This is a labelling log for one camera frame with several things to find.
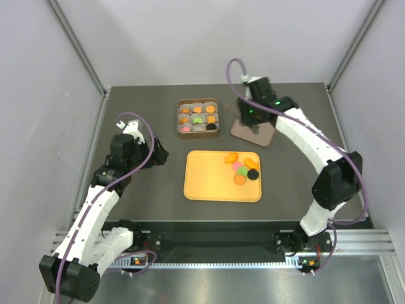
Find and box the brown tin lid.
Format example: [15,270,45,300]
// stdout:
[230,119,276,147]

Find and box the orange flower cookie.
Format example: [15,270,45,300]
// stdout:
[179,117,189,124]

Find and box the tan round cookie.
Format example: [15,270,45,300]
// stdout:
[234,174,246,186]
[206,105,216,113]
[207,116,216,124]

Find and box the black cookie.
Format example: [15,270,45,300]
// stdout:
[206,123,217,130]
[247,168,259,181]

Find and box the green cookie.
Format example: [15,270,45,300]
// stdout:
[237,166,249,177]
[193,117,204,124]

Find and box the tan flower cookie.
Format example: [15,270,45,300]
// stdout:
[192,107,203,113]

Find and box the brown cookie tin box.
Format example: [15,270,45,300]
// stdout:
[177,98,220,139]

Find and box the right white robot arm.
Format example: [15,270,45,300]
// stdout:
[237,75,363,251]

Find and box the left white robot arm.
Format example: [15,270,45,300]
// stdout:
[39,114,168,303]

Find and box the orange fish cookie upper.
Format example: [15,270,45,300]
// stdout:
[225,153,239,164]

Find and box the orange fish cookie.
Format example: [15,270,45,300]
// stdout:
[225,153,239,164]
[244,158,259,170]

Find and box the orange fish cookie right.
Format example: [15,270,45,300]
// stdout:
[244,158,259,170]

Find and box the yellow tray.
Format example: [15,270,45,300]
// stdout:
[184,150,262,203]

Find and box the pink cookie middle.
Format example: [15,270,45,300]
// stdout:
[232,161,243,171]

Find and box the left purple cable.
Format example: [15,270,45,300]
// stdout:
[53,111,156,304]

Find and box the purple cable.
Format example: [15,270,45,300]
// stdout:
[226,58,370,226]
[53,111,156,304]

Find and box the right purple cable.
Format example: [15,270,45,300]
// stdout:
[226,58,370,226]

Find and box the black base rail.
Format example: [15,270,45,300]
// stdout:
[102,220,336,273]

